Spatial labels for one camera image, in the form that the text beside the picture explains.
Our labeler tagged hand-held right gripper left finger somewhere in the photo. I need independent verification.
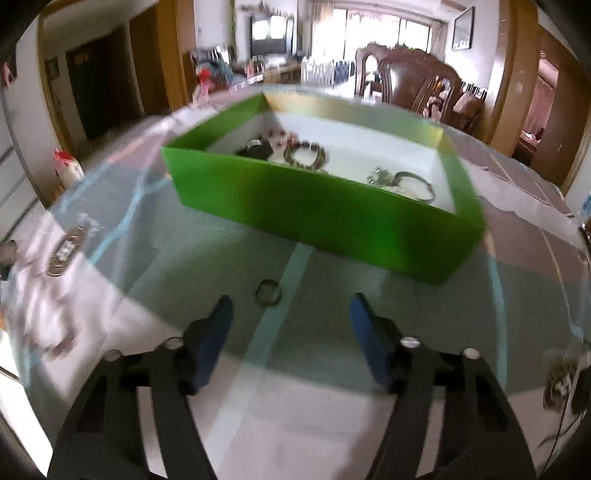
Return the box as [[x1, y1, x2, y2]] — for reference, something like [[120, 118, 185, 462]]
[[48, 294, 235, 480]]

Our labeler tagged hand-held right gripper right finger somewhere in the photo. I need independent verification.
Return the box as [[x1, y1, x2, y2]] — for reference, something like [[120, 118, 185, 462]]
[[348, 292, 539, 480]]

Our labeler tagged small clear crystal ring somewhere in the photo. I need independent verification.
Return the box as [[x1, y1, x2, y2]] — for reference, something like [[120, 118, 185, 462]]
[[255, 279, 282, 306]]

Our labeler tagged green cardboard box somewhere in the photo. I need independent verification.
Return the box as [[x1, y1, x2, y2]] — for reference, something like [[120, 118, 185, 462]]
[[160, 91, 488, 285]]

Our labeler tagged clear glass bangle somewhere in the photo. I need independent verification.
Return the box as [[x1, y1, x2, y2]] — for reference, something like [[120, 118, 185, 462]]
[[392, 171, 437, 204]]

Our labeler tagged dark bead necklace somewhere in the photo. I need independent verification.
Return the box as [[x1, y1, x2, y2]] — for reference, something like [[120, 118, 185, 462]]
[[283, 142, 329, 172]]

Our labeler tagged dark jewelry piece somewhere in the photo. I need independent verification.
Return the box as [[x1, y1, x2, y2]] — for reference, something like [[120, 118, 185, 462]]
[[236, 139, 274, 161]]

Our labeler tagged brown white bead bracelet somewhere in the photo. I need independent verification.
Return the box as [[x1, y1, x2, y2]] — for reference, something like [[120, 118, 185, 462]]
[[263, 129, 301, 148]]

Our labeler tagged checked tablecloth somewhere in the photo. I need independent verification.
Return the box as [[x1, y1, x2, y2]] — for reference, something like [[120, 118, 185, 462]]
[[0, 78, 591, 480]]

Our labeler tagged red white paper bag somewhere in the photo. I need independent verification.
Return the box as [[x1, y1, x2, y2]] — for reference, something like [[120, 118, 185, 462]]
[[53, 148, 86, 190]]

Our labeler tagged wooden chair with cushion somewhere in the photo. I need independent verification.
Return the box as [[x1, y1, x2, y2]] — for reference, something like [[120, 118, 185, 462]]
[[427, 90, 485, 134]]

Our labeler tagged pink plush toy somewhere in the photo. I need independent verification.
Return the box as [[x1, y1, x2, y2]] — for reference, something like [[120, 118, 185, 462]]
[[193, 65, 218, 102]]

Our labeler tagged white baby fence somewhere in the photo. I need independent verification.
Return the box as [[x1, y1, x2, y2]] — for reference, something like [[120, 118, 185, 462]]
[[301, 58, 356, 86]]

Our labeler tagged carved wooden chair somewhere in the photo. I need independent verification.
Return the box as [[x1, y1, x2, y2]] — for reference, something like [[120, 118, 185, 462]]
[[355, 42, 462, 123]]

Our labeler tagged blue clothes pile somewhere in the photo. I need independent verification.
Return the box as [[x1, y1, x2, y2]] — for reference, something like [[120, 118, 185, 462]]
[[203, 55, 236, 79]]

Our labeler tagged wooden television cabinet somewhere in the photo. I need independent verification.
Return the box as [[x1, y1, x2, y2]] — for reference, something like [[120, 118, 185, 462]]
[[265, 62, 303, 84]]

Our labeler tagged flat screen television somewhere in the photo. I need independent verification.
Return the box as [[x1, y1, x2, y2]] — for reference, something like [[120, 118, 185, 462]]
[[250, 15, 288, 56]]

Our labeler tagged beige curtain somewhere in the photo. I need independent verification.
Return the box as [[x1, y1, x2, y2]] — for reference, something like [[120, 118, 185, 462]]
[[307, 0, 334, 33]]

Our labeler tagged black cable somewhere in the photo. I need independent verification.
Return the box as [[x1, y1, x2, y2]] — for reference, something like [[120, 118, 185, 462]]
[[538, 406, 583, 448]]

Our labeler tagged framed wall picture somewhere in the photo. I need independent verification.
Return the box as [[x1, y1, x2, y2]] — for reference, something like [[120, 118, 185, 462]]
[[451, 6, 475, 51]]

